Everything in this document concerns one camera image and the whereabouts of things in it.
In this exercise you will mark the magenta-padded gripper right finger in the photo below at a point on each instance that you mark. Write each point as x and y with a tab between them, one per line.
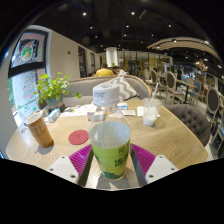
144	159

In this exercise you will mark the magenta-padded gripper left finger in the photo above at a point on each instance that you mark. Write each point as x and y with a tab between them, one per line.
80	160

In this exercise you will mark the green-labelled clear drink bottle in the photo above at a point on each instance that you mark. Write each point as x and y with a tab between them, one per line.
110	146

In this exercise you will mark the flat round red coaster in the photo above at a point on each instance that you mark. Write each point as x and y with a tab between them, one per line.
78	137

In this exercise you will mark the clear plastic cup with straw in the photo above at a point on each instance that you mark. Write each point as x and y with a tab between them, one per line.
150	115

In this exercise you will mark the white paper napkin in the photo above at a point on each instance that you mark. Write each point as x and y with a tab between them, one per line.
140	111

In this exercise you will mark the brown paper cup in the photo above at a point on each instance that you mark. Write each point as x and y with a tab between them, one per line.
40	131

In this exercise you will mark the light blue tissue box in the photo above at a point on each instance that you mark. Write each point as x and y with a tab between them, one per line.
54	115

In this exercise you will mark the small blue white card box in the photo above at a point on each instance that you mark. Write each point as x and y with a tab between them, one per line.
122	106

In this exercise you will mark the dark grey tufted armchair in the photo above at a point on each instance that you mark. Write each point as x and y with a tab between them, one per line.
190	121

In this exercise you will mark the grey white chevron pillow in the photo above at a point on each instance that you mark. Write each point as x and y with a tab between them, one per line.
128	88

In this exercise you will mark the grey curved sofa bench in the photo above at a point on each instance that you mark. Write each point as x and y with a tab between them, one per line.
85	87

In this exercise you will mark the green potted plant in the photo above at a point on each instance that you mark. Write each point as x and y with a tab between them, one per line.
53	88

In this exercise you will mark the group of dining chairs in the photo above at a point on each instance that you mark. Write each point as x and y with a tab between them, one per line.
213	103

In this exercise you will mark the person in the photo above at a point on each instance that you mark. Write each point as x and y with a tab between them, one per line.
104	72
120	71

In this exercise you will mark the colourful window poster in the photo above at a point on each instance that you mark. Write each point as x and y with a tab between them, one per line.
28	50

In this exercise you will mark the group of ceiling spotlights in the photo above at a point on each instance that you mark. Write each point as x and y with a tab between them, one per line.
132	13

